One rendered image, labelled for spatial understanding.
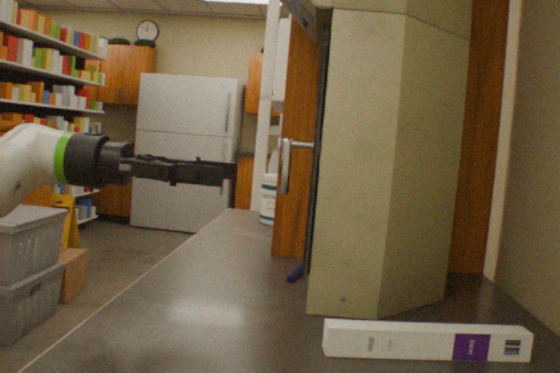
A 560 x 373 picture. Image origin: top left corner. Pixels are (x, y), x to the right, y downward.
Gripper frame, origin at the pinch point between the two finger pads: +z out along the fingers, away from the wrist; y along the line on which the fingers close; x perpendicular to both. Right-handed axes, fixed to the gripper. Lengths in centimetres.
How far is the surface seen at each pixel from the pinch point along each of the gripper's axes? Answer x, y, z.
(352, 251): 9.5, -5.9, 21.7
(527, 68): -27, 26, 59
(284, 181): 0.2, -1.4, 10.2
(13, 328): 105, 155, -132
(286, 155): -4.0, -1.4, 10.1
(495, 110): -17, 31, 54
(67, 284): 101, 224, -136
